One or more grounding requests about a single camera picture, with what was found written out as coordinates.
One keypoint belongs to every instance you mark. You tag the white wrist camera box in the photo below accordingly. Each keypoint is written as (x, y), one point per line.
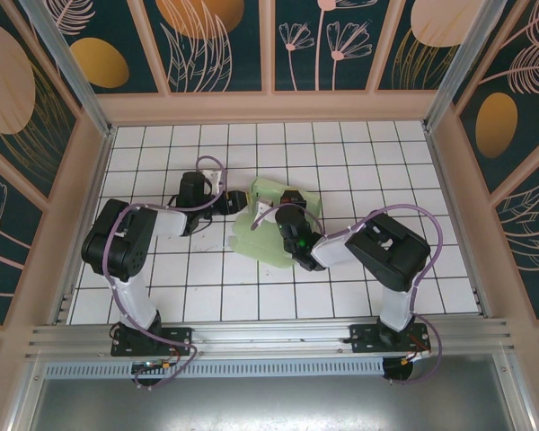
(214, 175)
(264, 206)

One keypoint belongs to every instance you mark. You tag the aluminium mounting rail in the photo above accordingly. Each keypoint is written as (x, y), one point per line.
(269, 334)

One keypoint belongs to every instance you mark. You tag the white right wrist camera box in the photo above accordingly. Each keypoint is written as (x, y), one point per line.
(264, 206)

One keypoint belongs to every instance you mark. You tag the thin aluminium side rail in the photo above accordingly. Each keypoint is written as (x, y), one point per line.
(458, 224)
(96, 197)

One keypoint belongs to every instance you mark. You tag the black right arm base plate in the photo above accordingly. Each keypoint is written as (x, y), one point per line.
(364, 339)

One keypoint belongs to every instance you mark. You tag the light green paper box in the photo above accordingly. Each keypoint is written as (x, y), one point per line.
(256, 247)

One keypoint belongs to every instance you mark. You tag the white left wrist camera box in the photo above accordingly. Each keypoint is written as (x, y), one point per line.
(214, 175)

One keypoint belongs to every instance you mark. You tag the aluminium corner post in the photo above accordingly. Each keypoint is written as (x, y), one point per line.
(453, 63)
(72, 72)

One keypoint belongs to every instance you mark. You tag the grey metal sheet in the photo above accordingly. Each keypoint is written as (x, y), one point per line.
(269, 404)

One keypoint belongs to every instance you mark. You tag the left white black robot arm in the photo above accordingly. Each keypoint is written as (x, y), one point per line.
(117, 251)

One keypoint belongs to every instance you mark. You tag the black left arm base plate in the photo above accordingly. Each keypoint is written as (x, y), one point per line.
(179, 336)

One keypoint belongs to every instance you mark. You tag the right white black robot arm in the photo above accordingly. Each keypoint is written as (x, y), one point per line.
(386, 256)

